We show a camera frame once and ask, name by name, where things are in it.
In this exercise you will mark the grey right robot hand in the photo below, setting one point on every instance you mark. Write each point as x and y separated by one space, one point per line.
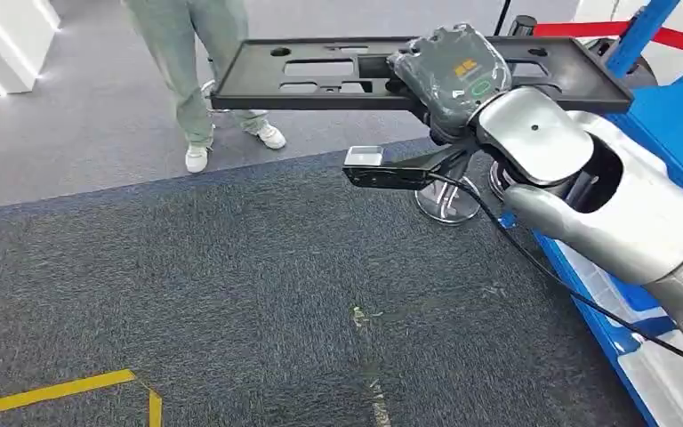
453 76

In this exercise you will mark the black plastic slotted panel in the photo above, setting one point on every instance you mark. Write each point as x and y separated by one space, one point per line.
247 76

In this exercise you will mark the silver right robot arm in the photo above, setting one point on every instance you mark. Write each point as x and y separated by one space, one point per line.
612 224

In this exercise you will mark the black thin-pole stanchion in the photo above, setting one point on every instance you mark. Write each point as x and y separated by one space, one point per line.
502 17

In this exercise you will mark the chrome barrier stanchion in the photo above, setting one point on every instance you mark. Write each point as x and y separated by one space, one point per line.
447 203

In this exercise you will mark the red barrier belt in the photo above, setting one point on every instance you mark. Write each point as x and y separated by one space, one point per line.
583 28

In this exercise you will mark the dark round base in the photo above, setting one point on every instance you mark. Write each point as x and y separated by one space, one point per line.
645 70

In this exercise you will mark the blue metal shelf rack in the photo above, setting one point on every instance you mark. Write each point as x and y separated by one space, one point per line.
671 129

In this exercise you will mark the clear plastic bin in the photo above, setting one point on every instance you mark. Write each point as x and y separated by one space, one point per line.
598 283
677 395

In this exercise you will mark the person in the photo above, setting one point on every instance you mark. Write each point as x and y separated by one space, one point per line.
170 59

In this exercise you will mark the worn pale floor tape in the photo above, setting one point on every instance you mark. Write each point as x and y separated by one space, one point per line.
377 389

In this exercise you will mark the white display counter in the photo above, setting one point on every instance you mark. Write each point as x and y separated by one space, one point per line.
0 53

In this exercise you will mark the yellow floor tape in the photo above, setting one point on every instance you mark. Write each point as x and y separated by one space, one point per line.
53 390

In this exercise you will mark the black wrist camera pale box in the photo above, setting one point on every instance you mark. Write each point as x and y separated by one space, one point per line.
388 175

